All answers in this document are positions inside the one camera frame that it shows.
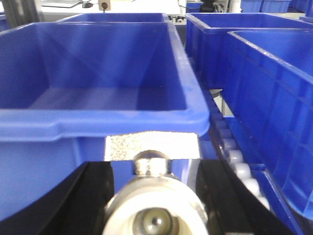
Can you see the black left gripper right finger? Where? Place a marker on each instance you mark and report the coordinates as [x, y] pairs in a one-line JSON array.
[[231, 208]]

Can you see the blue bin front left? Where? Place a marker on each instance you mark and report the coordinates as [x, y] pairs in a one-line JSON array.
[[64, 87]]

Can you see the blue bin front right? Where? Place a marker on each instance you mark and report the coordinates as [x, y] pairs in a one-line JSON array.
[[270, 90]]

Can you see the blue bin rear left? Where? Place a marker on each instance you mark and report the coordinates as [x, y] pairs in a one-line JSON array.
[[117, 17]]

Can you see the blue bin rear right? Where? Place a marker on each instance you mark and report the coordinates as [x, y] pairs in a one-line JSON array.
[[210, 44]]

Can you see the white roller track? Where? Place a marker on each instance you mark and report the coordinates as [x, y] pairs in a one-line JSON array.
[[228, 148]]

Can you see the metal valve with white cap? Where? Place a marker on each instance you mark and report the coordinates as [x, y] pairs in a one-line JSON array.
[[154, 201]]

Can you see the blue bin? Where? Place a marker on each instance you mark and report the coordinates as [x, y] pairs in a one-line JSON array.
[[270, 90], [64, 87], [117, 17], [210, 44]]

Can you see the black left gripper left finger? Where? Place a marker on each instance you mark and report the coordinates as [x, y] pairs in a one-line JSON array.
[[74, 207]]

